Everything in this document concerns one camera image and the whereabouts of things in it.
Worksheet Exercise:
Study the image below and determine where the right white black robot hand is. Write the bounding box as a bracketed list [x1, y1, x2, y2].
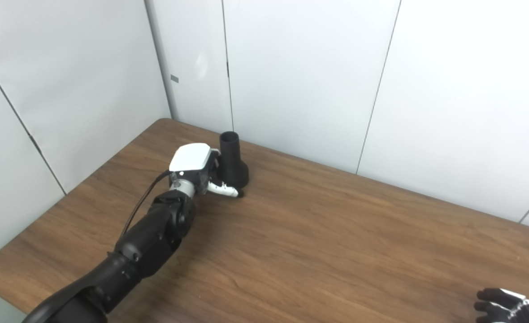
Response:
[474, 288, 529, 323]

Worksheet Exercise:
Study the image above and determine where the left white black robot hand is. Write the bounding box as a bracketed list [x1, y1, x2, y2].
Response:
[169, 143, 245, 199]

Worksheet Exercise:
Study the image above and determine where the black nozzle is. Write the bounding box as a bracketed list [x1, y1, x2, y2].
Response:
[220, 131, 250, 189]

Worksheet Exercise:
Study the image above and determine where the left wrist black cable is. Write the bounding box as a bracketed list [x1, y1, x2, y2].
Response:
[119, 170, 175, 238]

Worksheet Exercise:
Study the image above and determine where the grey wall corner strip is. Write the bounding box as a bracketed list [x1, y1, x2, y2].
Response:
[144, 0, 179, 119]

